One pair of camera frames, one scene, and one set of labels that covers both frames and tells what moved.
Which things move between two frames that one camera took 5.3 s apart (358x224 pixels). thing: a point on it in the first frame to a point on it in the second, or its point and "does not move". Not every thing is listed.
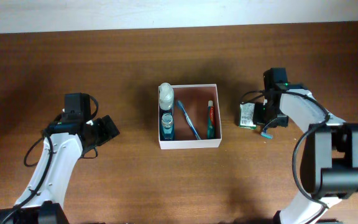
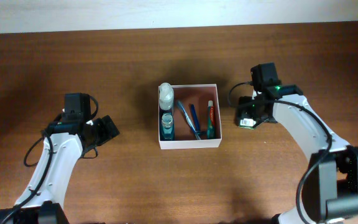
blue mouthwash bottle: x=167 y=126 does not move
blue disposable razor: x=264 y=132 to x=196 y=121
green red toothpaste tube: x=211 y=121 does not move
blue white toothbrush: x=188 y=121 does not move
